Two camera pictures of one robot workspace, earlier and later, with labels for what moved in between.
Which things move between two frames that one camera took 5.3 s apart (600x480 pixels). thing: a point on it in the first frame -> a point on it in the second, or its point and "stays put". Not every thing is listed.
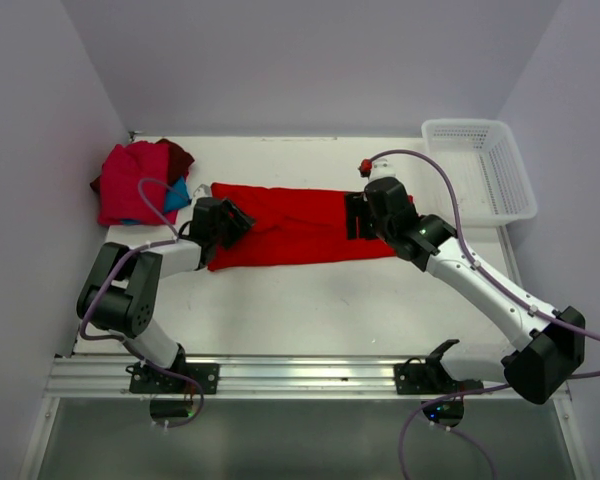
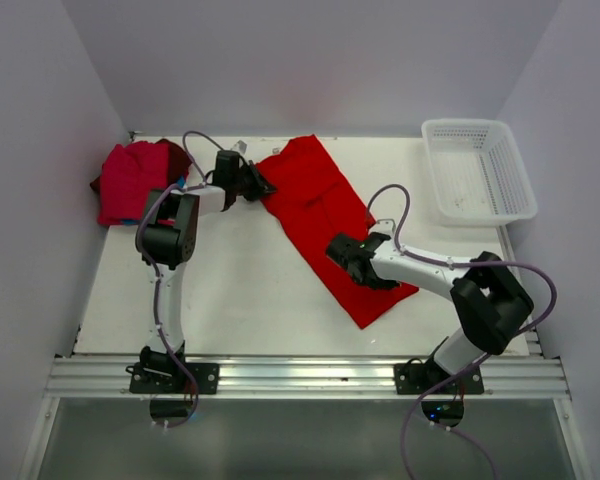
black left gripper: (239, 222) -> (261, 186)
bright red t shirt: (292, 226) -> (317, 206)
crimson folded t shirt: (122, 167) stays put
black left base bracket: (145, 380) stays put
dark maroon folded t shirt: (179, 159) stays put
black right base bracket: (415, 378) stays put
